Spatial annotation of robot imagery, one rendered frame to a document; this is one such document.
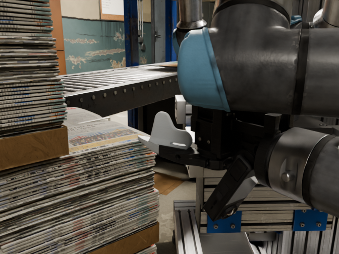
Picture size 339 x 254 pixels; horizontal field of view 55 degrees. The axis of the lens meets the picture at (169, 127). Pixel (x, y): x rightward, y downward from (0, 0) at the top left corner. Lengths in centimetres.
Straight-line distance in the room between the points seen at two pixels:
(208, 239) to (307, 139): 110
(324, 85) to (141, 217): 45
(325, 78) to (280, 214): 69
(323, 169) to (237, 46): 13
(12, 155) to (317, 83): 38
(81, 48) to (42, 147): 532
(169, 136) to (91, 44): 553
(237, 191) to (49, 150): 27
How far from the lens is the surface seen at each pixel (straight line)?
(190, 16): 125
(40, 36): 48
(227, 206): 43
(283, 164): 34
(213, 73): 28
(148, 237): 67
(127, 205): 61
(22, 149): 48
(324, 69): 28
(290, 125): 38
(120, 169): 58
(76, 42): 571
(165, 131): 44
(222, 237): 143
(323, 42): 28
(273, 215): 93
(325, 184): 32
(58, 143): 50
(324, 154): 33
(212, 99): 29
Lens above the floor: 101
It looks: 16 degrees down
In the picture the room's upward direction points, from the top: straight up
